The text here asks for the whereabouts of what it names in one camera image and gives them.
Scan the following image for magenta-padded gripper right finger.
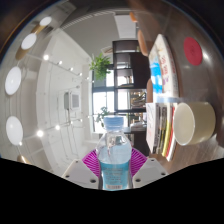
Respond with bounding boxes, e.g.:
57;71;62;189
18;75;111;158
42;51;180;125
130;148;169;190

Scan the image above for flat round red coaster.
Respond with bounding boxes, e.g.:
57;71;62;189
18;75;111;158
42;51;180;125
182;36;204;67

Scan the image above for round white ceiling lamps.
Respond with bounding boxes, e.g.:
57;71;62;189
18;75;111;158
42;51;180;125
4;15;53;147

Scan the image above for clear blue-capped water bottle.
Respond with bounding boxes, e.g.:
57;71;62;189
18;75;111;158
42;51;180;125
95;115;133;191

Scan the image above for low dark shelf unit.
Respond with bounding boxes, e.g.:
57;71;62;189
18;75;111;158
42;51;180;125
112;39;152;132

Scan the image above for white red-edged book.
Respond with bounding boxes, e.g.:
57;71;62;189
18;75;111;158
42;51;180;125
165;103;178;163

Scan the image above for ceiling track spotlights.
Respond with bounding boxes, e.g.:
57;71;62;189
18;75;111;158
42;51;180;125
36;54;84;138

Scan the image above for orange chairs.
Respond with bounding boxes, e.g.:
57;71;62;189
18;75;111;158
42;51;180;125
129;12;154;104

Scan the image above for yellow-spined book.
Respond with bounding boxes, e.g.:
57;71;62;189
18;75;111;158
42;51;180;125
162;103;173;158

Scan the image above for large dark-potted green plant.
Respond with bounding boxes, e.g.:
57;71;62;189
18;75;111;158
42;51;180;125
89;53;113;82

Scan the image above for dark-spined book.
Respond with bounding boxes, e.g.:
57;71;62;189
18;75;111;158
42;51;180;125
155;103;168;156

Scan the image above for small white-potted plant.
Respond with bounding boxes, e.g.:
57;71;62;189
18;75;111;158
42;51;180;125
94;106;111;129

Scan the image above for large flat blue-cover book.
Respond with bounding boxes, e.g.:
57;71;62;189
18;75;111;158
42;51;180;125
148;33;180;99

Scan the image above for cream ceramic mug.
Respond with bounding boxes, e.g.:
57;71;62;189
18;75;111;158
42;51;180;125
172;101;217;147

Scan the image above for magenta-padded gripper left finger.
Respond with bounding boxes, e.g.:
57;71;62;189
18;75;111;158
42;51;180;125
61;148;101;190

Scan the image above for ceiling air conditioner unit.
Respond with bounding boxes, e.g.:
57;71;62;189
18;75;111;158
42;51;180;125
63;91;82;112

